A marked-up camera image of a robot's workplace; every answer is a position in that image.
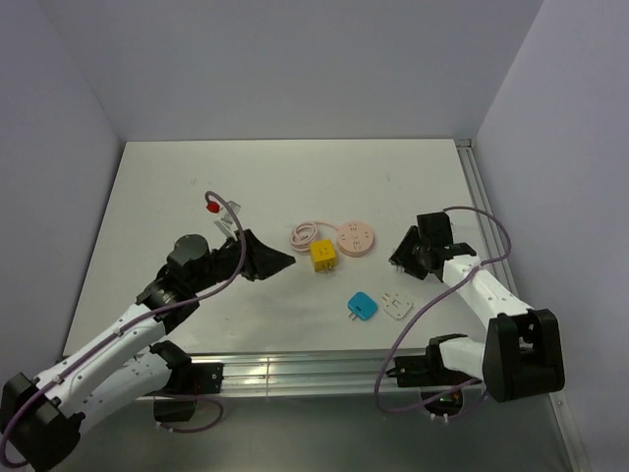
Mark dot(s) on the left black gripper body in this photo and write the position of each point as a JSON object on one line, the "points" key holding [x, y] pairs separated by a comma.
{"points": [[224, 264]]}

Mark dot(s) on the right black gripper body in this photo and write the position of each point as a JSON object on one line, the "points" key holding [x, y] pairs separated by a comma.
{"points": [[410, 254]]}

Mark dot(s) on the white plug adapter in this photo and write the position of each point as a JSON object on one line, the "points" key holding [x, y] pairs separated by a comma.
{"points": [[396, 305]]}

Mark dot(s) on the yellow cube socket adapter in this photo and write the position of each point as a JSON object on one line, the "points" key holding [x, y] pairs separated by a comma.
{"points": [[323, 255]]}

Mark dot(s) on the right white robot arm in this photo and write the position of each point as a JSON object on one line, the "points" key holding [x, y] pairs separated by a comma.
{"points": [[521, 355]]}

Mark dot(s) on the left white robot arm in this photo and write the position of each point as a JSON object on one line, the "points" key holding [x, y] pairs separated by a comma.
{"points": [[44, 417]]}

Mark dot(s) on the blue plug adapter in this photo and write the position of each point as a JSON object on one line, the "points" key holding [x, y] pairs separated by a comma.
{"points": [[361, 307]]}

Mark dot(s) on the pink round power strip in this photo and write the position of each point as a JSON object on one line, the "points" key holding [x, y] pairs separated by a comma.
{"points": [[355, 238]]}

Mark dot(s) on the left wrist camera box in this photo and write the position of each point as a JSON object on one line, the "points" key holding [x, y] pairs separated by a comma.
{"points": [[224, 217]]}

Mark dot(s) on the aluminium right rail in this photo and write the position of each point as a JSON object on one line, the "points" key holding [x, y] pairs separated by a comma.
{"points": [[493, 240]]}

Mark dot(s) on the aluminium rail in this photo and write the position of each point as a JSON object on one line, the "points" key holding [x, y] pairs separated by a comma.
{"points": [[493, 240], [297, 374]]}

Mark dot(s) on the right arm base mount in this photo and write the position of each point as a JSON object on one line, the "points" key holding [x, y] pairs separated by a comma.
{"points": [[417, 371]]}

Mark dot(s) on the aluminium front rail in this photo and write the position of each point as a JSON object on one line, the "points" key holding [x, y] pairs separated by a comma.
{"points": [[297, 374]]}

